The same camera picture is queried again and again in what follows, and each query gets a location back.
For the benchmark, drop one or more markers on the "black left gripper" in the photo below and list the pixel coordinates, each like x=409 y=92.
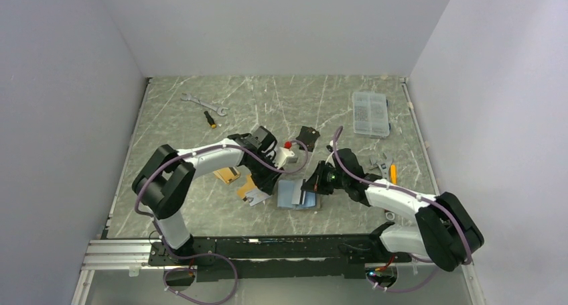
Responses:
x=268 y=183

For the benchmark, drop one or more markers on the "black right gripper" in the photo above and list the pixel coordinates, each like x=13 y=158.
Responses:
x=315 y=183

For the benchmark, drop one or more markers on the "silver card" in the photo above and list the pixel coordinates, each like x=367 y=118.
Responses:
x=256 y=196
x=298 y=196

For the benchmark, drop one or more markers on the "grey card holder blue lining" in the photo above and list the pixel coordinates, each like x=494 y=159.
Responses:
x=290 y=195

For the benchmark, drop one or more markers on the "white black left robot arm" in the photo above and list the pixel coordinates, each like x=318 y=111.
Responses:
x=163 y=183

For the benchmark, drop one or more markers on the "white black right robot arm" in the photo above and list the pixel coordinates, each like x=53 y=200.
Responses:
x=441 y=228

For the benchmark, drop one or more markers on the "gold card under holder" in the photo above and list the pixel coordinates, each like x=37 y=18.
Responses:
x=247 y=187

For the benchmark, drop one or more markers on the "black card stack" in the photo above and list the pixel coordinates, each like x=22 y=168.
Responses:
x=308 y=136

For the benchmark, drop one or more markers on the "gold card stack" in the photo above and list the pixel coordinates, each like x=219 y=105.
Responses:
x=227 y=175

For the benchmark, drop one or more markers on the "silver card on table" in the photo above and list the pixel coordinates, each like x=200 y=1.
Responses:
x=256 y=196

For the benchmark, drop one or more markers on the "grey wrench pair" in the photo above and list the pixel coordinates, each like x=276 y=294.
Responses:
x=384 y=164

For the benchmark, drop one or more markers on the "black yellow screwdriver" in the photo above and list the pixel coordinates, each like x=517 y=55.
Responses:
x=210 y=120

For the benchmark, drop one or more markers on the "clear plastic screw box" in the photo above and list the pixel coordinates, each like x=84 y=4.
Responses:
x=370 y=114

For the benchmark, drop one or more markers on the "silver open-end wrench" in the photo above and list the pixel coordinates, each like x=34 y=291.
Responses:
x=219 y=110

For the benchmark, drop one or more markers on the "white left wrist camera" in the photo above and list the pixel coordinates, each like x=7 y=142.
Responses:
x=285 y=155

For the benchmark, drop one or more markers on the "yellow handled tool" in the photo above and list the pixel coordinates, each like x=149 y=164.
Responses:
x=393 y=173

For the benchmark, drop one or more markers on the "red handled tool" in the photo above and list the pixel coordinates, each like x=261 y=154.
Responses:
x=390 y=216

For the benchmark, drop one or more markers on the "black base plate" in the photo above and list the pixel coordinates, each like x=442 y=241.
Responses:
x=302 y=256

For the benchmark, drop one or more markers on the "aluminium frame rail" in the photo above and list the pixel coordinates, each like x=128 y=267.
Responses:
x=116 y=271

